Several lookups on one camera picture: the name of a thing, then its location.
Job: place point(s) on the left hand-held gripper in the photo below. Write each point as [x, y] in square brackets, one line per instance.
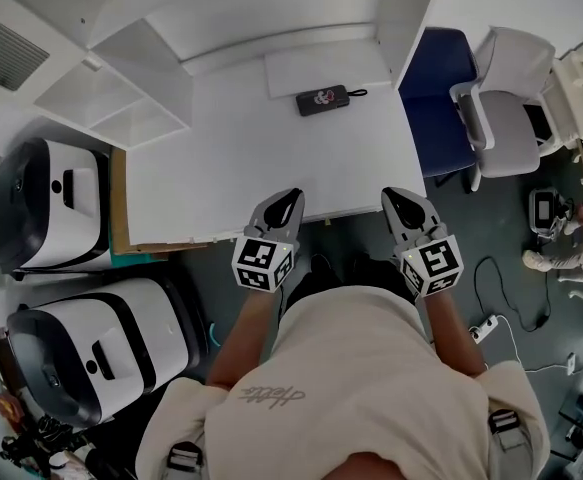
[256, 260]

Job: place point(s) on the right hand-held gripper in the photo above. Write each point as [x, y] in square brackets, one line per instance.
[436, 263]

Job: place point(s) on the person's right forearm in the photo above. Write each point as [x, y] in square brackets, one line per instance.
[451, 333]

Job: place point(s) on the person's left forearm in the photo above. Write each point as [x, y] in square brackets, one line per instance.
[241, 338]

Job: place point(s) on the person's legs dark trousers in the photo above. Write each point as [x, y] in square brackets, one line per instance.
[371, 275]

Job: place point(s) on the blue chair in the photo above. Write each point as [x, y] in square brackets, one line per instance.
[431, 118]

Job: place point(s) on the white grey office chair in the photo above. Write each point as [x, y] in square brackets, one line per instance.
[506, 133]

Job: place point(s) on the white power strip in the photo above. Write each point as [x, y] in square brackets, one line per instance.
[483, 329]

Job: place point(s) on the white device with dark screen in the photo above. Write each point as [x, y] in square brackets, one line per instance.
[546, 208]

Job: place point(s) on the teal board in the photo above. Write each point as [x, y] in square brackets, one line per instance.
[136, 259]

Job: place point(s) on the person's cream t-shirt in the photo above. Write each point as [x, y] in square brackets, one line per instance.
[351, 368]

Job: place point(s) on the white dressing table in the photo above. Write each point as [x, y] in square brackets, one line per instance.
[566, 93]

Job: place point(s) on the white hutch shelf unit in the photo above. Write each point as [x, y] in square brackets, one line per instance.
[136, 68]

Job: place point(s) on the white black mobile robot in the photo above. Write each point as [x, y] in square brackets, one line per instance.
[36, 208]
[86, 328]

